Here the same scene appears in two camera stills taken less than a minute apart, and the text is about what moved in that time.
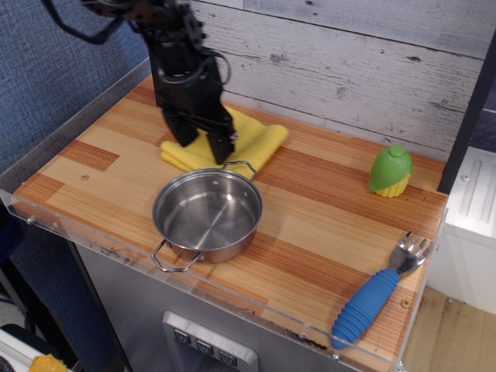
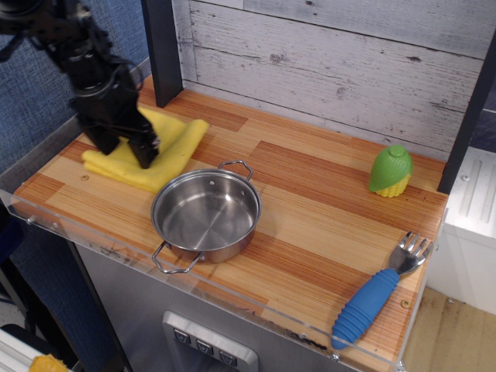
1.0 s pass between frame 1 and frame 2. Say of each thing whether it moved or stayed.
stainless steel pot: stayed
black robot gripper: moved
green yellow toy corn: stayed
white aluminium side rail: stayed
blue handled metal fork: stayed
